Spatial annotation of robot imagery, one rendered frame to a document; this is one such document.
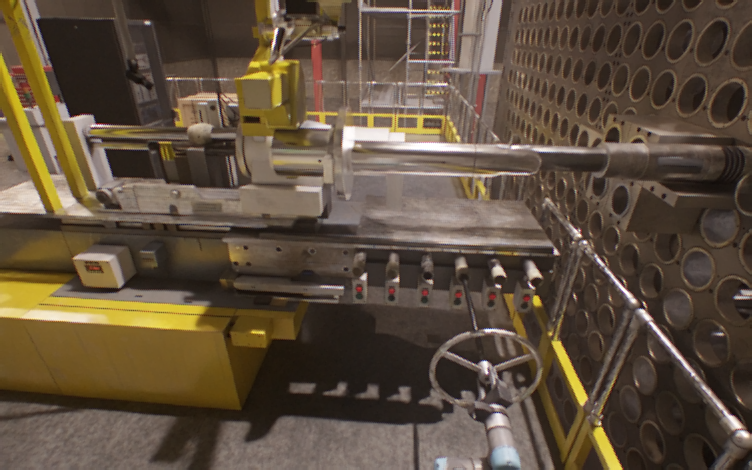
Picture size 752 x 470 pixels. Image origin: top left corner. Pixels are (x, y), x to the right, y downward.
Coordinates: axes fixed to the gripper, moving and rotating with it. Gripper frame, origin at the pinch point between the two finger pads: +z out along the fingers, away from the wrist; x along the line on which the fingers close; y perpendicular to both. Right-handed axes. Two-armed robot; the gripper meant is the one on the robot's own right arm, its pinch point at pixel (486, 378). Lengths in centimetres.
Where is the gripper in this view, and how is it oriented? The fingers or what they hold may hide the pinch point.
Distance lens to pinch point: 142.8
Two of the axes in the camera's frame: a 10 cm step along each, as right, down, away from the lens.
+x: 4.7, -7.6, -4.5
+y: 8.8, 4.5, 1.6
